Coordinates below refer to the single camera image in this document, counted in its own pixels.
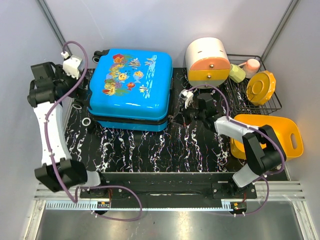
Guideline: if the aluminium rail frame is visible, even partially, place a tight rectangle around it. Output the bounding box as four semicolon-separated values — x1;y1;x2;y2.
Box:
23;180;320;240

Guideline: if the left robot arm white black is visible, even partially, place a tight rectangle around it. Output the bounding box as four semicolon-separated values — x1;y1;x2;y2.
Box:
27;61;108;198

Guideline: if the white drawer cabinet with orange drawers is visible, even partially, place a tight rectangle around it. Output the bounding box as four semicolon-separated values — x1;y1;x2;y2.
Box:
184;37;231;89

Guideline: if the green faceted cup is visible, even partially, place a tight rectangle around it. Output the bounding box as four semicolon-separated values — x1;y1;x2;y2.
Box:
229;64;246;83

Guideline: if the yellow plastic basket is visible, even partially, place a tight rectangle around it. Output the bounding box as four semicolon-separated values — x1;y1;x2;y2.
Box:
234;114;304;161

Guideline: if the blue fish-print suitcase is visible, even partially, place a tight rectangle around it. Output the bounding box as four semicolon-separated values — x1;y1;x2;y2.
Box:
81;48;173;132

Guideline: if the black wire dish rack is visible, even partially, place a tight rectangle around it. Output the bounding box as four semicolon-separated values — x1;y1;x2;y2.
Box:
224;53;282;116

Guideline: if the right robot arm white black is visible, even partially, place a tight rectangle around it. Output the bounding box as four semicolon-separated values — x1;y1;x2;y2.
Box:
173;89;287;199

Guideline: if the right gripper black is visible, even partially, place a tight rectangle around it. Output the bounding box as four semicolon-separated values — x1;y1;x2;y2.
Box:
171;101;206;127

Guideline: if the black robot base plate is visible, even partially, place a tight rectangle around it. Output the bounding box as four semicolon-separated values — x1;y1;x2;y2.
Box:
79;171;258;201

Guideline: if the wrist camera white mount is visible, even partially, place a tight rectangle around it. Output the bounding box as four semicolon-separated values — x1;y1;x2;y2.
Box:
60;51;83;80
179;89;194;109

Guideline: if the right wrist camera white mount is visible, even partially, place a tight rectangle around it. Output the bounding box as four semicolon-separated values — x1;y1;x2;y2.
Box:
179;89;194;109

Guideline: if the black marble pattern mat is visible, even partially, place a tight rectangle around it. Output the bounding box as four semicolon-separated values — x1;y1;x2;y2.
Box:
64;66;258;174

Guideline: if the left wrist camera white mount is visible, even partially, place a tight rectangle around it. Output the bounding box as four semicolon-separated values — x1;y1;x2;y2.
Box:
60;51;83;80

